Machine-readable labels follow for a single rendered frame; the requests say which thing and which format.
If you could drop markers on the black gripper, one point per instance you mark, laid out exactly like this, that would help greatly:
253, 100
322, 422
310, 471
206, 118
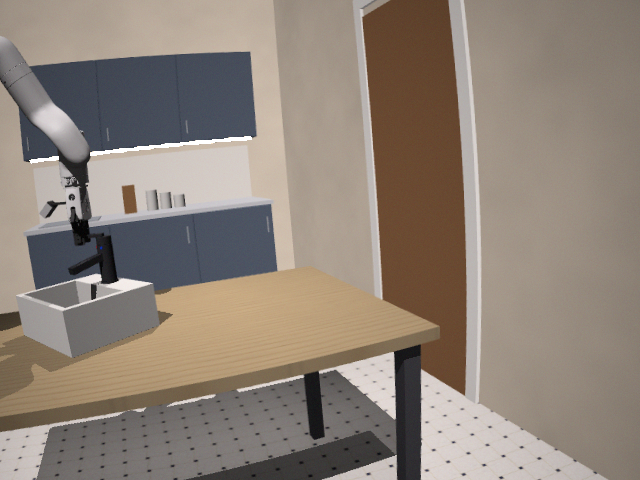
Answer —
78, 208

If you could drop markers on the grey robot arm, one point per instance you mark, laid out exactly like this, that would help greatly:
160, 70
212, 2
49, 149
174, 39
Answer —
30, 96

